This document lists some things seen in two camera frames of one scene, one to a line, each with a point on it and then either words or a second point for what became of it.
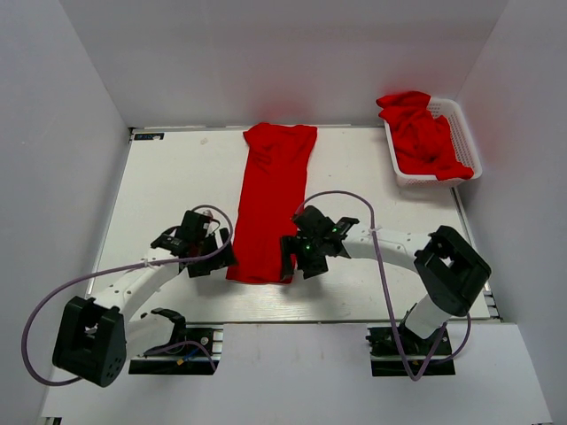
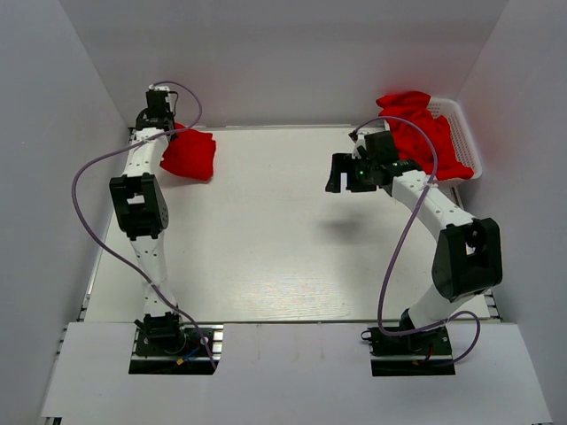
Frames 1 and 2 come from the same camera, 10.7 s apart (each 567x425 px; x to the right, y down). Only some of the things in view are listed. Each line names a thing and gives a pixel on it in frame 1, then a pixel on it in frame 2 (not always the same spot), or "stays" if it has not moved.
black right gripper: (292, 245) → (341, 163)
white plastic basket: (463, 147) stays
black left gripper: (224, 258) → (171, 116)
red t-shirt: (275, 166) → (191, 154)
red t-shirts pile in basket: (423, 142) stays
